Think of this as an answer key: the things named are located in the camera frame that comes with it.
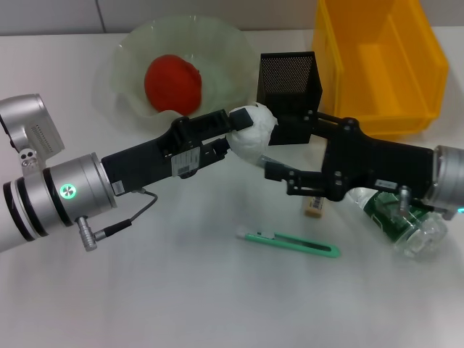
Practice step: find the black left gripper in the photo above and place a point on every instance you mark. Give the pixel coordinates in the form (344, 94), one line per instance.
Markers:
(152, 159)

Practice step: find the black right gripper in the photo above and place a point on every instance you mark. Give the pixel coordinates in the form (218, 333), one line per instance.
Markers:
(380, 163)

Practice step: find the white paper ball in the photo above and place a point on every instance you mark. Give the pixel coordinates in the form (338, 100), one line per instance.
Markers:
(253, 137)

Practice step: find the orange fruit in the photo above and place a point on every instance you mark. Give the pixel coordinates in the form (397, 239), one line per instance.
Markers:
(174, 87)

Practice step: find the clear plastic water bottle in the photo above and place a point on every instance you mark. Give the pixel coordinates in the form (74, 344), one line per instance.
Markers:
(417, 235)

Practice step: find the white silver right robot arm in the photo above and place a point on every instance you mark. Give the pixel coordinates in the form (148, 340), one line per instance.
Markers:
(449, 174)

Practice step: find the beige eraser with label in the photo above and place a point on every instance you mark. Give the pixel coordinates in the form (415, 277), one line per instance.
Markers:
(313, 208)

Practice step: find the black mesh pen holder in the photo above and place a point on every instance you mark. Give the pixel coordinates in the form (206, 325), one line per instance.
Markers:
(286, 79)

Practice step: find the translucent green fruit bowl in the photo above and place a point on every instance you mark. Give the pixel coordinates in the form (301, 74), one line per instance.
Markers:
(224, 54)

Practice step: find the green utility knife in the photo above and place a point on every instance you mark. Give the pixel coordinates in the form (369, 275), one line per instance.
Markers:
(290, 246)

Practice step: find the yellow plastic storage bin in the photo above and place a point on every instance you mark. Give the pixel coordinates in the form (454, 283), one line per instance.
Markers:
(380, 72)

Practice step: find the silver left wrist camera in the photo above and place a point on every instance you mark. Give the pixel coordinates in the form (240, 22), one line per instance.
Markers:
(29, 127)

